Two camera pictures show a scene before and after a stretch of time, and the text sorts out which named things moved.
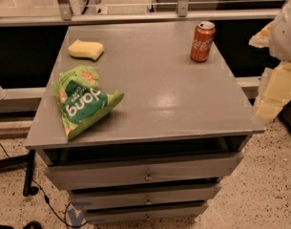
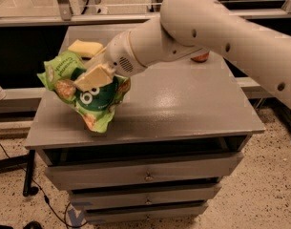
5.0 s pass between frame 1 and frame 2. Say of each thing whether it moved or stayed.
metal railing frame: stayed
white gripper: moved
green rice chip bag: moved
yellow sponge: stayed
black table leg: stayed
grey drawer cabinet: stayed
